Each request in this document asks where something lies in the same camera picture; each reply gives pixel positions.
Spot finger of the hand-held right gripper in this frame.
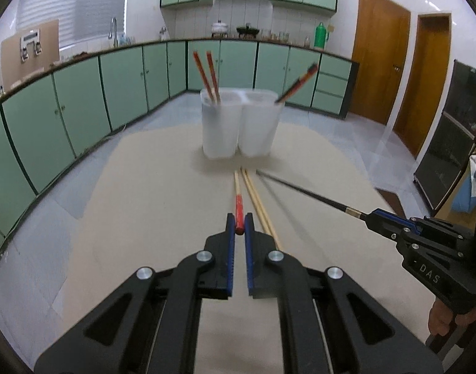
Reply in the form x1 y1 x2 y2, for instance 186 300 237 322
363 214 409 243
367 208 430 232

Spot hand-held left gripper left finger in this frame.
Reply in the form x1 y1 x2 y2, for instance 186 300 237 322
35 213 237 374

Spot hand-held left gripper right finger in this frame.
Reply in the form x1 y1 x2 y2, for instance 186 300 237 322
244 214 445 374

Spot red-ended wooden chopstick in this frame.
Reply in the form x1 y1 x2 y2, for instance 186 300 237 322
233 170 245 236
205 50 222 105
192 50 217 105

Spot light bamboo chopstick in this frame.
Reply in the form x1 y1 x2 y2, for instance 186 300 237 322
240 167 273 238
243 167 281 249

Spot black chopstick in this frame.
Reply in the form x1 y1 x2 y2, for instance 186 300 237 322
255 169 367 218

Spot translucent plastic cup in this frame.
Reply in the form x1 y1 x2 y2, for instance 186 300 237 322
200 89 286 160

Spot dark chopsticks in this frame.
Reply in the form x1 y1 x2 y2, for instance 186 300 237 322
275 63 320 104

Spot person's right hand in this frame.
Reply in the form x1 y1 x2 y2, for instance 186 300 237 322
428 300 476 336

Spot blue cloth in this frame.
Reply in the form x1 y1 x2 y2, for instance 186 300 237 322
450 171 476 213

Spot black cabinet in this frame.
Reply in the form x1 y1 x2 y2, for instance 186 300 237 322
412 59 476 219

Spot plain wooden door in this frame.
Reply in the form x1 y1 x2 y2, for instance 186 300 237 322
392 13 453 156

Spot green thermos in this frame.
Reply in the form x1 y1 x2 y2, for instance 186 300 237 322
314 22 329 50

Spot green lower kitchen cabinets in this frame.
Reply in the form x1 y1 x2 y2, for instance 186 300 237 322
0 38 359 269

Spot black wok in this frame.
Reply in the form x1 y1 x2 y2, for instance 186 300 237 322
236 24 261 39

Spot white grey mounted device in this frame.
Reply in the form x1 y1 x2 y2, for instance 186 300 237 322
19 29 43 63

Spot brown wooden board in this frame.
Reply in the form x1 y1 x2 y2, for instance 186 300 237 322
0 19 60 86

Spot white window blind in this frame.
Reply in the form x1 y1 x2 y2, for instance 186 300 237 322
16 0 130 49

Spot wooden door with handle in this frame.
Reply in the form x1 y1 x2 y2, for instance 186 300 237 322
351 0 412 126

